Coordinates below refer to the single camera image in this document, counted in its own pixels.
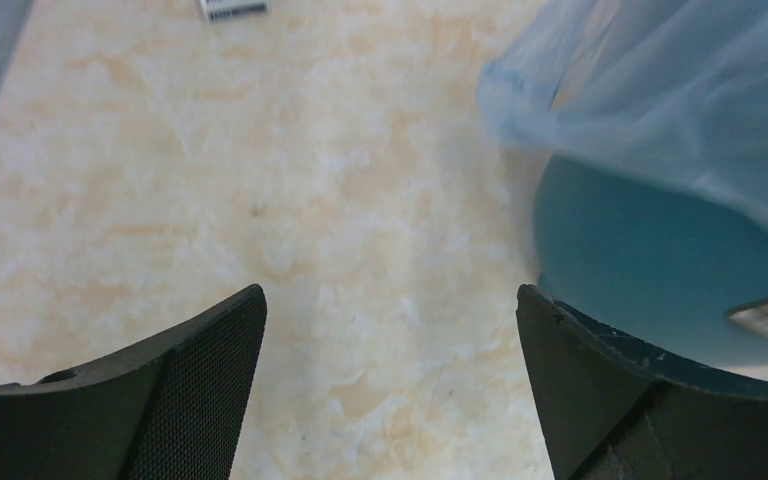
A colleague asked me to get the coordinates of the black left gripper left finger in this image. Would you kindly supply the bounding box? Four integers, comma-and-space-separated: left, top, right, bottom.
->
0, 284, 267, 479

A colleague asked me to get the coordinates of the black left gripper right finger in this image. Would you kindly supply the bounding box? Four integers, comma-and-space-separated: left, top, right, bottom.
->
516, 284, 768, 479

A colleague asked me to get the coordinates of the translucent blue trash bag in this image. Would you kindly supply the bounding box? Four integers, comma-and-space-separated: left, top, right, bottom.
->
477, 1, 768, 231

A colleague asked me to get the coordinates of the teal plastic trash bin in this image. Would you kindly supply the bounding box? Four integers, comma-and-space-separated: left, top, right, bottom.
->
533, 157, 768, 367

